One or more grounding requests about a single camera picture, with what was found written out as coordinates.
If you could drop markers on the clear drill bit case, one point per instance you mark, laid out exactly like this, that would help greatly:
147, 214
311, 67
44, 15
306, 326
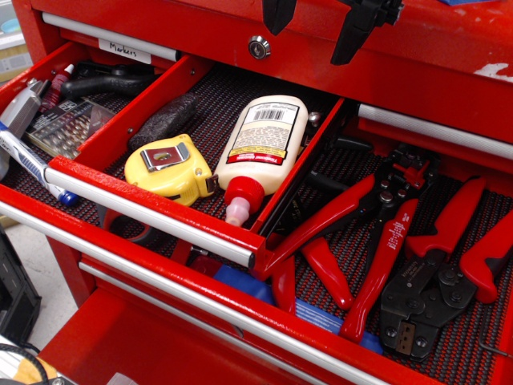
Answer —
61, 130

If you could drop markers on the white markers label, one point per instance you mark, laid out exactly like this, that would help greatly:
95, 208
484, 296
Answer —
124, 50

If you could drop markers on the dark grey foam block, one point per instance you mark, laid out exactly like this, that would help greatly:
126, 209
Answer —
168, 120

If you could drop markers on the red handled pliers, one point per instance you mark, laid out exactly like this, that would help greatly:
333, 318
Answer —
316, 272

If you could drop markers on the silver grey utility knife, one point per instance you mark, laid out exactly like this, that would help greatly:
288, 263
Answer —
23, 107

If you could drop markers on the red handled crimping tool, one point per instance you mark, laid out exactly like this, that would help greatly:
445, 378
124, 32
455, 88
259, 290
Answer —
428, 292

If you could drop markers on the silver cabinet lock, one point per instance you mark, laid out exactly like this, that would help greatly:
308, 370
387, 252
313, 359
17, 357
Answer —
258, 47

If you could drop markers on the black handled tool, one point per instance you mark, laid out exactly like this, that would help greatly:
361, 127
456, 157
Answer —
99, 78

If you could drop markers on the red upper drawer tray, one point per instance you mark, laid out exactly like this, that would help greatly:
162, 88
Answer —
208, 154

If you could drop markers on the white glue bottle red cap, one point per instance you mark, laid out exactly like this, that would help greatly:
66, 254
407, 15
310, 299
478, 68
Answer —
260, 153

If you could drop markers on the black box on floor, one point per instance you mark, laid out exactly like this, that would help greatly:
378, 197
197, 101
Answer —
20, 302

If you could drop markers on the red tool cabinet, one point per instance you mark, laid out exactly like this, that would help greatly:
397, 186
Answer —
439, 79

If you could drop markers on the silver round knob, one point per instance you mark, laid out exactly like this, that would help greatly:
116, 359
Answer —
315, 118

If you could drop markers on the red black scissors handle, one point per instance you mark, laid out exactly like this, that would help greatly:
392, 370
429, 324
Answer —
126, 227

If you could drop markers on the small red threadlocker bottle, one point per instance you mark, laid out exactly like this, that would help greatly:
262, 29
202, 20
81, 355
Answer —
53, 94

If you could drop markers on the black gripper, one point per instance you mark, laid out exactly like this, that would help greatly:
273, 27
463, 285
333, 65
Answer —
359, 22

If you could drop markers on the yellow tape measure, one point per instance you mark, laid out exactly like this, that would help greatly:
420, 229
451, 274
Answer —
173, 168

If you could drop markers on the blue and white pen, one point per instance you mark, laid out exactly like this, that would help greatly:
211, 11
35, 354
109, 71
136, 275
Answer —
35, 166

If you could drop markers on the red handled wire stripper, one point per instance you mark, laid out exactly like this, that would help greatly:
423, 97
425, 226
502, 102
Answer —
389, 197

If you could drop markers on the red lower open drawer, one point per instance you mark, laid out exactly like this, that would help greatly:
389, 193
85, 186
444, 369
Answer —
158, 315

